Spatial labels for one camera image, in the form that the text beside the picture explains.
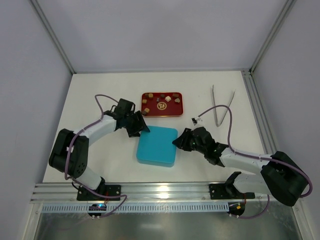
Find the teal box lid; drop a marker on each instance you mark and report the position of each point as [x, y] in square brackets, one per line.
[156, 147]

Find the white cube chocolate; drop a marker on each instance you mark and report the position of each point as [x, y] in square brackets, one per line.
[168, 98]

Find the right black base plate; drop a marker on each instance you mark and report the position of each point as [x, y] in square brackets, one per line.
[223, 191]

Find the aluminium front rail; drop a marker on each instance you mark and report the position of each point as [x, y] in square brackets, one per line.
[142, 191]

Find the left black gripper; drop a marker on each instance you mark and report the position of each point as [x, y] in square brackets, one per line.
[135, 124]

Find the slotted cable duct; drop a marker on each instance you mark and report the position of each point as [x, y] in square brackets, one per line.
[136, 207]

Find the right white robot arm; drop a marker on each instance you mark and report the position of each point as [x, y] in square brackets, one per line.
[275, 175]

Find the red rectangular tray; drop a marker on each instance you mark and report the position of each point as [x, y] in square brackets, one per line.
[151, 108]

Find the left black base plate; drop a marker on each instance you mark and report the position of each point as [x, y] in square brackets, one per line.
[110, 190]

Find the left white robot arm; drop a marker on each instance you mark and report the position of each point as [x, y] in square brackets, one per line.
[70, 152]

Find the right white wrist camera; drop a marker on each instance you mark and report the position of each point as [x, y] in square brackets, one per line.
[197, 122]

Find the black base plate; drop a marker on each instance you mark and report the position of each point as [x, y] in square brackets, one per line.
[223, 191]
[110, 190]

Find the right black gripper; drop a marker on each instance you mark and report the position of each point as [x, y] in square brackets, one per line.
[187, 140]

